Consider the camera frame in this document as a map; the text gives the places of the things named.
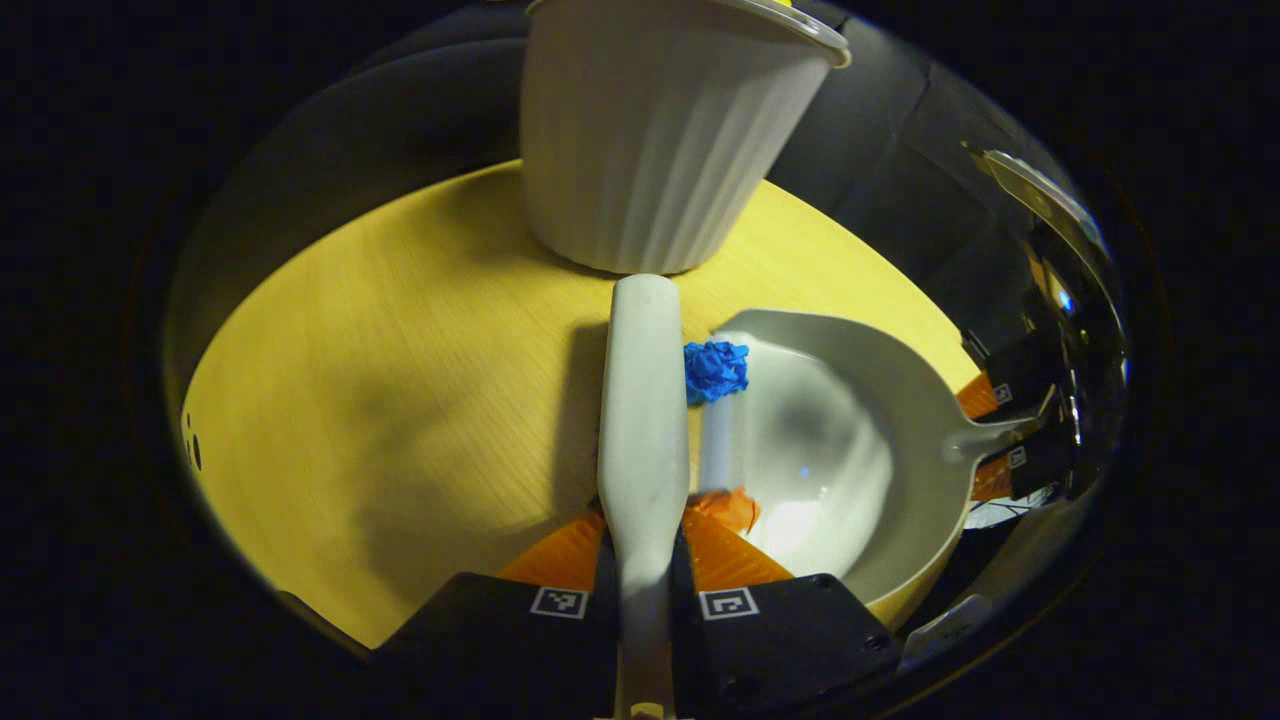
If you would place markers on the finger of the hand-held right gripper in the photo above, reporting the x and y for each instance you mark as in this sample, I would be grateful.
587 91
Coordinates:
1040 462
1020 370

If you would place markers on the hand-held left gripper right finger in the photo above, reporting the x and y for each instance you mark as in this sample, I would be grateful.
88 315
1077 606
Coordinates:
780 650

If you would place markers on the white ribbed garbage bin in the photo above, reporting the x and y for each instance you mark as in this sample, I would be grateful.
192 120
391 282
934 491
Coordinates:
650 130

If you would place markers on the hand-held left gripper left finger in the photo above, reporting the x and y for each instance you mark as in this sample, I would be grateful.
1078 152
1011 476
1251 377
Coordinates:
480 640

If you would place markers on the blue paper trash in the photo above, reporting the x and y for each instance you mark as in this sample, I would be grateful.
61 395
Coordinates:
716 371

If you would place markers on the white dustpan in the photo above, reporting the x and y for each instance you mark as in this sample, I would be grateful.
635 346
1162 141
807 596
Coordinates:
900 400

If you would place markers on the orange trash piece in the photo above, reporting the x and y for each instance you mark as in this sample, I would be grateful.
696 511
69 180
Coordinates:
728 507

